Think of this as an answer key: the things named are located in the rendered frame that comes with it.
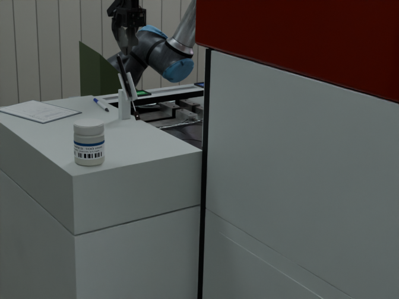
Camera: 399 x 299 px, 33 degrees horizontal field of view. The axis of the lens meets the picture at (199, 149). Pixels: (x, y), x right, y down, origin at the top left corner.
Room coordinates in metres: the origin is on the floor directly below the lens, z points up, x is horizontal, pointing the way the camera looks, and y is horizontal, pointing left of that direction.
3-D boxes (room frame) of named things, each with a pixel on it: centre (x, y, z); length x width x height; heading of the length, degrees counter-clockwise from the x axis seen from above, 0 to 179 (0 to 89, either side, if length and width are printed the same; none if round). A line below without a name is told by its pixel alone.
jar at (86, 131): (1.47, 0.26, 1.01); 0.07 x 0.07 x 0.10
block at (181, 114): (2.12, 0.05, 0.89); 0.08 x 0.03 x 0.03; 35
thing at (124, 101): (1.82, 0.21, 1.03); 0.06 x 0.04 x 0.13; 35
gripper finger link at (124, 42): (2.08, 0.24, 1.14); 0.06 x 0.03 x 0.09; 35
